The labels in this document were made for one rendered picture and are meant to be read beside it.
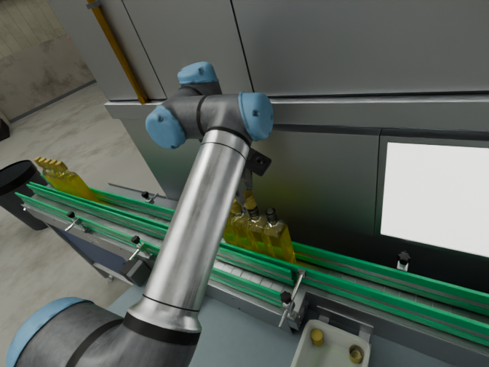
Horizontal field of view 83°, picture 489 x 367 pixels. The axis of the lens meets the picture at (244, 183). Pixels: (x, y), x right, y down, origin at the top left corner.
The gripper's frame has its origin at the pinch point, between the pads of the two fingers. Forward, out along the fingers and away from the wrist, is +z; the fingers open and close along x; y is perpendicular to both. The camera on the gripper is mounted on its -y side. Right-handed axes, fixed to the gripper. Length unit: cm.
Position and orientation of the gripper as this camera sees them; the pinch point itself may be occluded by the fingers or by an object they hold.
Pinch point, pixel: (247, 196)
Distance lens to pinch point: 75.4
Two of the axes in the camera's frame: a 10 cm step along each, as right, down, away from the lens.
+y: -8.5, -1.3, 5.1
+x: -4.6, 6.6, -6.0
